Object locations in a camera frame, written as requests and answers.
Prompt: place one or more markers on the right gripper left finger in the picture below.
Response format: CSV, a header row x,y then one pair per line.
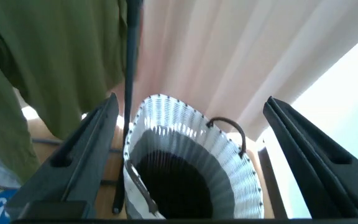
x,y
57,186

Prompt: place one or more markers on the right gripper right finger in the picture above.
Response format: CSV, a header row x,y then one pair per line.
x,y
337,186

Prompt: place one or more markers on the green garment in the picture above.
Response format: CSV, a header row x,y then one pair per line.
x,y
42,62

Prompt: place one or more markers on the black clothes rack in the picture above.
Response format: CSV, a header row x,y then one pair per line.
x,y
130,62

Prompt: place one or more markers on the white laundry basket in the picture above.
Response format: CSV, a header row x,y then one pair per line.
x,y
197,149

